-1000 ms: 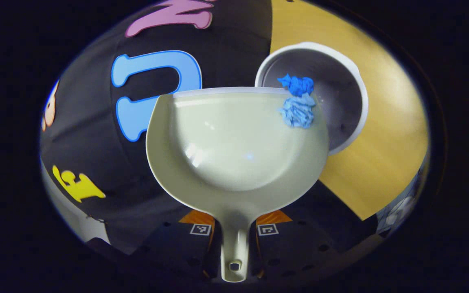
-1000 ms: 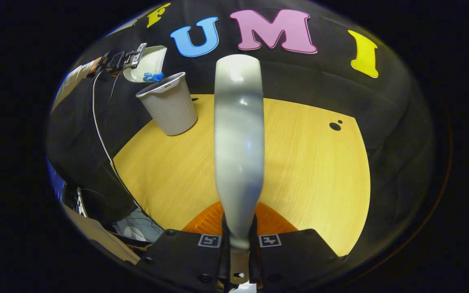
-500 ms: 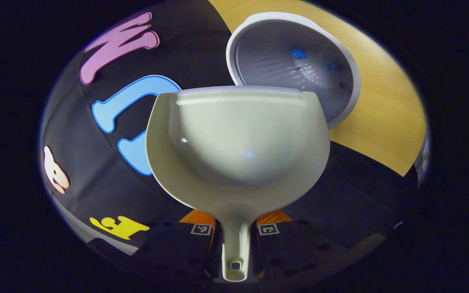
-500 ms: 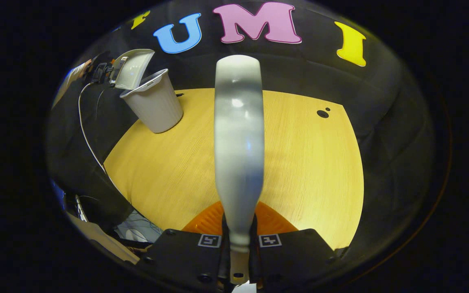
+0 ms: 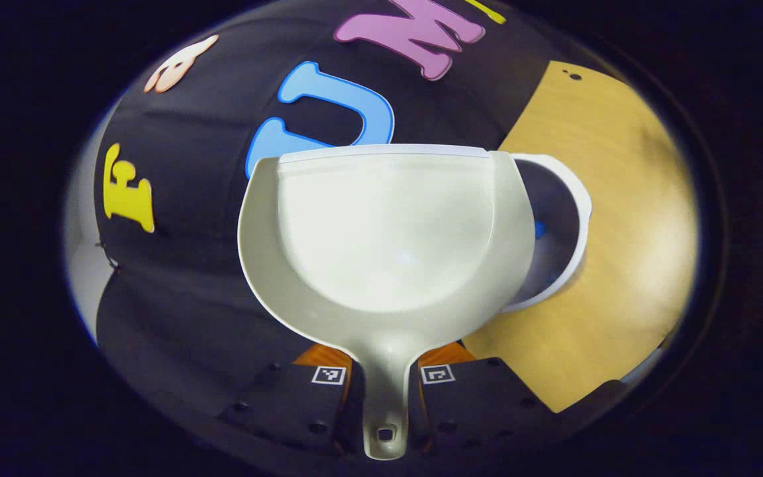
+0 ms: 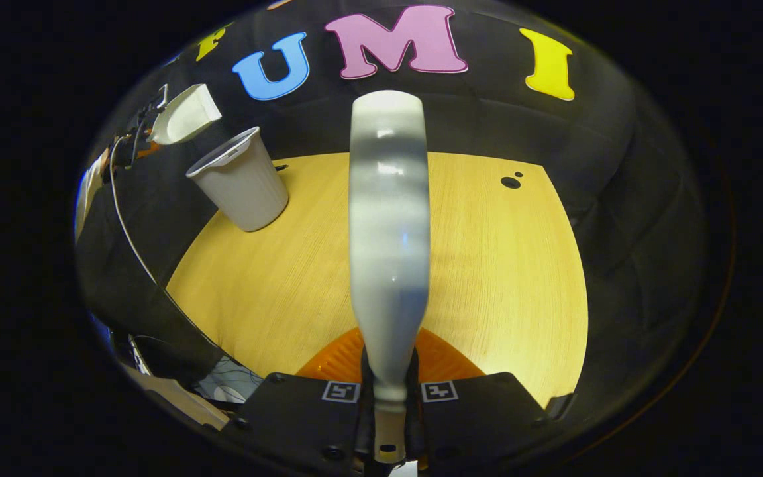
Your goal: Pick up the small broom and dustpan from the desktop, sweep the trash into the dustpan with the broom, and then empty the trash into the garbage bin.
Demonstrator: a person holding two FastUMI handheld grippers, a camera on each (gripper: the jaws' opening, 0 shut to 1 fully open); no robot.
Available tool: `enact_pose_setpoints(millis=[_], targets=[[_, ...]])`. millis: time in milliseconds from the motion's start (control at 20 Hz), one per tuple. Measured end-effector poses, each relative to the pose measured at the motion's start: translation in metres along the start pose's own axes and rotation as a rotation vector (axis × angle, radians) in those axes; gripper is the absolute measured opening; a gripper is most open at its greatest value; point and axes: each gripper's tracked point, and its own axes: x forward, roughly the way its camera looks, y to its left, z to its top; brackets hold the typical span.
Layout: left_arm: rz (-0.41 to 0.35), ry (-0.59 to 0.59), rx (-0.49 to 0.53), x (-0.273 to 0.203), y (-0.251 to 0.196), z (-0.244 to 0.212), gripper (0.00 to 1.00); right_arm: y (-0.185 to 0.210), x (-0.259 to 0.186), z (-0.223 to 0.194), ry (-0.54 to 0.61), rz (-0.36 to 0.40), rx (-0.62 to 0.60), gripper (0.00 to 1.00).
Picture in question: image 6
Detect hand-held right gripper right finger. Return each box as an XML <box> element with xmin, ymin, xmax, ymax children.
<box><xmin>408</xmin><ymin>327</ymin><xmax>549</xmax><ymax>474</ymax></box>

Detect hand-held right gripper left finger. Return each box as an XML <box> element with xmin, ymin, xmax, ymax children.
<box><xmin>223</xmin><ymin>327</ymin><xmax>374</xmax><ymax>474</ymax></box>

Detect grey plastic dustpan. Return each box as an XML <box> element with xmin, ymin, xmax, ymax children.
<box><xmin>148</xmin><ymin>83</ymin><xmax>223</xmax><ymax>146</ymax></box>

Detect grey ribbed garbage bin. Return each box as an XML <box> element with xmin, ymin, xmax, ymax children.
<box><xmin>185</xmin><ymin>126</ymin><xmax>290</xmax><ymax>233</ymax></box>

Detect small grey broom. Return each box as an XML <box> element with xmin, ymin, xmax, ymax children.
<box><xmin>348</xmin><ymin>90</ymin><xmax>431</xmax><ymax>464</ymax></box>

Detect wooden desktop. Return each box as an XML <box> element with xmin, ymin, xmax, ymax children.
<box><xmin>166</xmin><ymin>152</ymin><xmax>589</xmax><ymax>409</ymax></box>

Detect black desk edge clamp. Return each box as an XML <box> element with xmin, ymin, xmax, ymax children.
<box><xmin>543</xmin><ymin>392</ymin><xmax>576</xmax><ymax>422</ymax></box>

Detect white cable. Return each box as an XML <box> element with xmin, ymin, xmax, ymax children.
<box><xmin>107</xmin><ymin>136</ymin><xmax>160</xmax><ymax>287</ymax></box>

